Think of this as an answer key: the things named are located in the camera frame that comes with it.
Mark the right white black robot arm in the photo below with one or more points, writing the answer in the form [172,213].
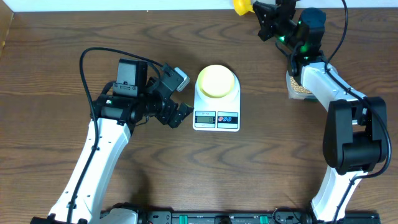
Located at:
[356,142]

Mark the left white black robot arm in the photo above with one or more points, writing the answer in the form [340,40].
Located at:
[124,104]

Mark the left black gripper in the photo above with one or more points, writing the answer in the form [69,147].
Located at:
[166,117]

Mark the yellow plastic bowl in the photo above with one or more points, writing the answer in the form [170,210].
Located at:
[216,81]

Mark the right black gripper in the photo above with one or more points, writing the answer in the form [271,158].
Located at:
[268,22]

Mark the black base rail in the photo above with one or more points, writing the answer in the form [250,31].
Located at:
[248,217]

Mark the yellow plastic scoop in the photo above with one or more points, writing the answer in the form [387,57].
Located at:
[242,7]

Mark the white digital kitchen scale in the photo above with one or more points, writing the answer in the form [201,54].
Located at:
[218,114]

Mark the clear container of soybeans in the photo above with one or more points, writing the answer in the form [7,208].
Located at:
[296,91]

